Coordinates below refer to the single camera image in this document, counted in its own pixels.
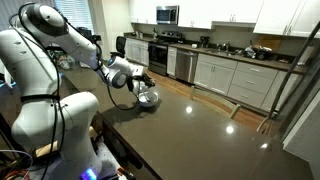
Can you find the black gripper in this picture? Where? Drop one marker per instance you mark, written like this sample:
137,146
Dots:
149,82

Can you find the black office chair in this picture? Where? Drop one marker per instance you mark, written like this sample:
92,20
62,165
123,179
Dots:
120,47

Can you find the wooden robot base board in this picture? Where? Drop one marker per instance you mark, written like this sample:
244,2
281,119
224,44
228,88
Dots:
46,149

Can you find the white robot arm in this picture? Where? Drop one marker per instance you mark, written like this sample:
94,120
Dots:
45,117

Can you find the stainless steel dishwasher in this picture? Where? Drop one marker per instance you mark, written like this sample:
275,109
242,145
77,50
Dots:
186,62

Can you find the black coffee maker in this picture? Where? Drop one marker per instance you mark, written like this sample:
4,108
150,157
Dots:
204,41

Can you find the stainless steel microwave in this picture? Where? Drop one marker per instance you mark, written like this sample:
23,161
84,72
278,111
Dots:
167,14

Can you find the white ceramic bowl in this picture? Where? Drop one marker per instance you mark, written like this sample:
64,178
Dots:
148,99

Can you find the cream wooden chair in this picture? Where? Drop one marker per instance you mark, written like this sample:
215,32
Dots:
215,102

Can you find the kitchen sink faucet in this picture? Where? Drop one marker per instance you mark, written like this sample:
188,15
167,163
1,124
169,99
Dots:
223,47

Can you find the black stove range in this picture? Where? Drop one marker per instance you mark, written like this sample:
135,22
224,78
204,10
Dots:
158,50

